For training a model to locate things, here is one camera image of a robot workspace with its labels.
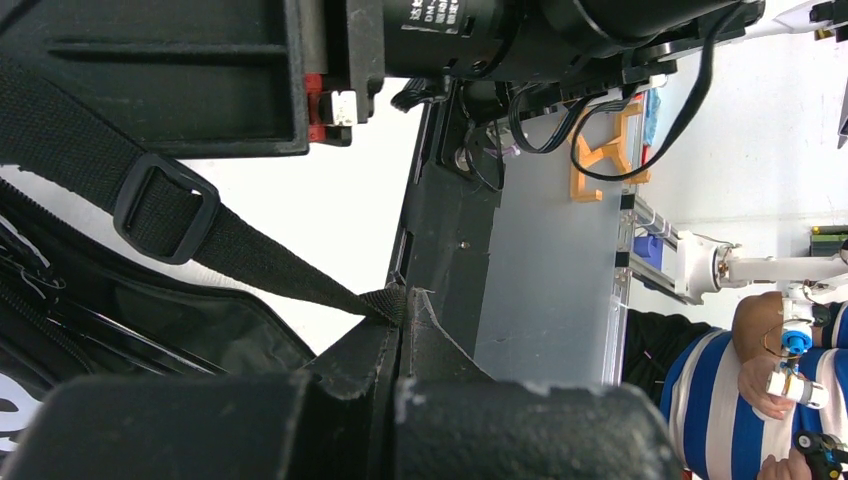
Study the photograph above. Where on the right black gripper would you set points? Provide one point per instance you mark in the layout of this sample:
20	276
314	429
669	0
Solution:
210	79

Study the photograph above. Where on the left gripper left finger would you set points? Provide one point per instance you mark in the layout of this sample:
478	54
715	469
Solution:
349	368

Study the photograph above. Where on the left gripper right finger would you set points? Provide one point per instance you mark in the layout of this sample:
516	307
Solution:
435	358

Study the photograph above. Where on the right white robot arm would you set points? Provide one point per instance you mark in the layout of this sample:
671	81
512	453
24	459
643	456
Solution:
580	47

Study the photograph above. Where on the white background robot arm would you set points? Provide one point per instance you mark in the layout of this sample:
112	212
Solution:
589	347

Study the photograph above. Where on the person in striped shirt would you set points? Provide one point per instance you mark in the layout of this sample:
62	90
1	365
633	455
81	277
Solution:
710	385

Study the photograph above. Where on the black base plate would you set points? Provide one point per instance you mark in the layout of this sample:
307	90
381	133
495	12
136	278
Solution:
454	186

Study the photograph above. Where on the orange plastic frame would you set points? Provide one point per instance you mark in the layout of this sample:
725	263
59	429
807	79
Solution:
617	149

